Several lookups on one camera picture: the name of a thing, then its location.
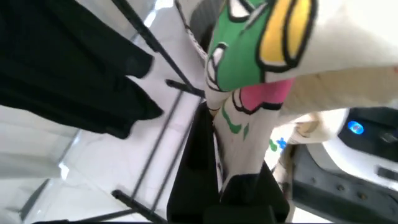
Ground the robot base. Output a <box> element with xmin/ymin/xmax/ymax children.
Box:
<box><xmin>288</xmin><ymin>105</ymin><xmax>398</xmax><ymax>224</ymax></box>

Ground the black clothes rack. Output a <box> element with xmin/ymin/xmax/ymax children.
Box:
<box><xmin>30</xmin><ymin>0</ymin><xmax>206</xmax><ymax>224</ymax></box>

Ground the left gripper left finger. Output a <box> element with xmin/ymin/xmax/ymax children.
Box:
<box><xmin>166</xmin><ymin>101</ymin><xmax>222</xmax><ymax>224</ymax></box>

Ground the black t-shirt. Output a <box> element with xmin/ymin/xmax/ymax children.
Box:
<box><xmin>0</xmin><ymin>0</ymin><xmax>165</xmax><ymax>140</ymax></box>

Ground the cream printed garment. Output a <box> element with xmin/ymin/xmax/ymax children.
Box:
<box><xmin>203</xmin><ymin>0</ymin><xmax>398</xmax><ymax>194</ymax></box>

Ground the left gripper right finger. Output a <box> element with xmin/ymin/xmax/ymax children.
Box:
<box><xmin>219</xmin><ymin>161</ymin><xmax>290</xmax><ymax>224</ymax></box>

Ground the white laundry basket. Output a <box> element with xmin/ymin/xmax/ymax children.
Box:
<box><xmin>173</xmin><ymin>0</ymin><xmax>225</xmax><ymax>65</ymax></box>

